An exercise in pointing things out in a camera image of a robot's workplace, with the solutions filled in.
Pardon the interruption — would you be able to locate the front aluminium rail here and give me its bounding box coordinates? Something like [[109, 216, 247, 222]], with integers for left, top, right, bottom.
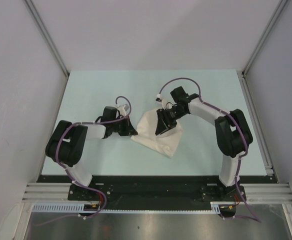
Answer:
[[22, 183, 292, 204]]

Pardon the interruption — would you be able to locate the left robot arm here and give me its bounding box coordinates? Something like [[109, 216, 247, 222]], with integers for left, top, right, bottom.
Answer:
[[45, 104, 138, 200]]

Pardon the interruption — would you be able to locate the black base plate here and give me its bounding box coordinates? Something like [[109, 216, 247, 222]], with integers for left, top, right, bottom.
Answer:
[[37, 175, 277, 211]]

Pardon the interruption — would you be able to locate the right side aluminium rail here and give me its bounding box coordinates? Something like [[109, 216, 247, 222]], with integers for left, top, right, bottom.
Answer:
[[237, 71, 275, 176]]

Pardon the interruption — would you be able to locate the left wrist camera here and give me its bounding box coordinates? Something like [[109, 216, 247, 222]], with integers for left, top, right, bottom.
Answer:
[[116, 103, 130, 116]]

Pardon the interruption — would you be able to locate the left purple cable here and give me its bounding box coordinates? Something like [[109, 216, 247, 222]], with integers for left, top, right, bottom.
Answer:
[[34, 96, 132, 226]]

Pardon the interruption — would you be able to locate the aluminium corner post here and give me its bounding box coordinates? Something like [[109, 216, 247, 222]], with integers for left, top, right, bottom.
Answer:
[[22, 0, 71, 77], [243, 0, 289, 76]]

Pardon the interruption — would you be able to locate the aluminium rail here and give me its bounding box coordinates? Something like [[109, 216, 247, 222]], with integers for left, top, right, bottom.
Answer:
[[237, 71, 275, 176], [22, 183, 292, 204]]

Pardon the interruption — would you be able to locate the white slotted cable duct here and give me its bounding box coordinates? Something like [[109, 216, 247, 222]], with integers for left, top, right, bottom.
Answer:
[[32, 201, 223, 215]]

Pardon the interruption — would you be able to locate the white cloth napkin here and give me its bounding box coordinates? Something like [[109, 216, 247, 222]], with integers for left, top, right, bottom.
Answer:
[[131, 108, 183, 158]]

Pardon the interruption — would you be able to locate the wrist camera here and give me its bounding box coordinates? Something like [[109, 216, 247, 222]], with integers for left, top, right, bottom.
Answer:
[[155, 93, 170, 110], [116, 103, 130, 116]]

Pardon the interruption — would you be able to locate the left aluminium corner post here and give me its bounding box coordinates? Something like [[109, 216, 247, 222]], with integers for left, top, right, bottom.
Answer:
[[22, 0, 71, 77]]

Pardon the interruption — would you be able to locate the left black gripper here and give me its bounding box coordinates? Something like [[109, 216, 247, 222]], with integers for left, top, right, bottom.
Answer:
[[110, 115, 138, 136]]

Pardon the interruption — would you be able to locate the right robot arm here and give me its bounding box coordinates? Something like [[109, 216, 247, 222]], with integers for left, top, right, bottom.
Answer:
[[155, 86, 253, 201]]

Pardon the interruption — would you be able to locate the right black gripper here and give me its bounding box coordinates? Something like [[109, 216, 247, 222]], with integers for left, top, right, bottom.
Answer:
[[155, 106, 187, 136]]

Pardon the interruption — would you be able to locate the right aluminium corner post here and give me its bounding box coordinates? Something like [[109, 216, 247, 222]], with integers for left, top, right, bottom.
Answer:
[[243, 0, 289, 76]]

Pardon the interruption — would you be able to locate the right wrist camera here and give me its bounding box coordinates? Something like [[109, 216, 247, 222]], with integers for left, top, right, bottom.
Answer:
[[155, 93, 170, 110]]

